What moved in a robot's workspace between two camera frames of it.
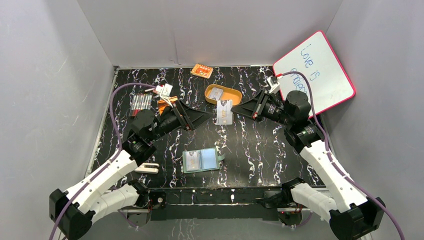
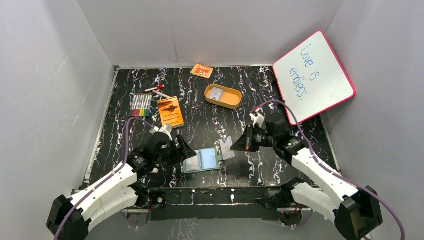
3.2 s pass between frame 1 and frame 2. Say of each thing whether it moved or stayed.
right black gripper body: moved
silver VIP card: stayed
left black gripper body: moved
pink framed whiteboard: stayed
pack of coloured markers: stayed
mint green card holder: stayed
